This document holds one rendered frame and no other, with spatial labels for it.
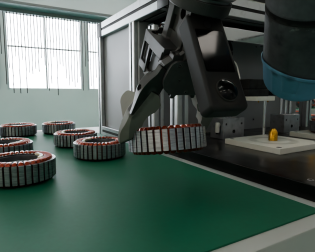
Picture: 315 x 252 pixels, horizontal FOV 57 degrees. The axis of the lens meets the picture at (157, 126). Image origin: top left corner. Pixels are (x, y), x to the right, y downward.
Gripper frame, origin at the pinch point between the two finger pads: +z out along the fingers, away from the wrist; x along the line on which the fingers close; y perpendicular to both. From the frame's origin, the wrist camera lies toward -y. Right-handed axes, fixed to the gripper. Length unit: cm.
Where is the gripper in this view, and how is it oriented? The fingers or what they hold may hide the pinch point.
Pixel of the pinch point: (165, 141)
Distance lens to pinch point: 42.9
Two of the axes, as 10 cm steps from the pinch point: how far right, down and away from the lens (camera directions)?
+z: -2.3, 7.8, 5.8
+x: -9.0, 0.6, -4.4
